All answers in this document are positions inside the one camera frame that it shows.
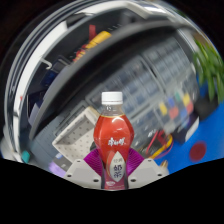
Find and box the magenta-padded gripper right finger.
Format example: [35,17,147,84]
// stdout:
[124,148,170,190]

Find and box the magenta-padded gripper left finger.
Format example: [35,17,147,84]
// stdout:
[63,148,103,190]

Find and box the red drink bottle white cap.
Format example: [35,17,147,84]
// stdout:
[93,91,135,192]

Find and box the dark grey upright box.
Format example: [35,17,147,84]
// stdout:
[54,150,75,169]

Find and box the yellow multimeter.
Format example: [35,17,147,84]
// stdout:
[146,133,175,160]

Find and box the white perforated tray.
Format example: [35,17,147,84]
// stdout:
[51,105,101,161]

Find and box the grey small-parts drawer cabinet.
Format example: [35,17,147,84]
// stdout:
[141,35,200,101]
[85,54,159,116]
[128,103,171,148]

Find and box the flat round red coaster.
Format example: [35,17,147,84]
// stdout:
[189,140,208,163]

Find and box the black box white label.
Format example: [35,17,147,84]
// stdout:
[173,114,201,145]

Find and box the black flat case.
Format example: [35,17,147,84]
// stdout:
[194,96,219,121]

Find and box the dark overhead shelf unit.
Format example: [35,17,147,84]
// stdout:
[13,6,201,141]

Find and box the green potted plant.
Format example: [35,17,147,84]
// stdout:
[192,39,224,104]

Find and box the red test lead cable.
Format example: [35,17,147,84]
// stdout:
[144,129,168,156]

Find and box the teal wall-mounted box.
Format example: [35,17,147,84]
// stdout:
[20,150,32,164]

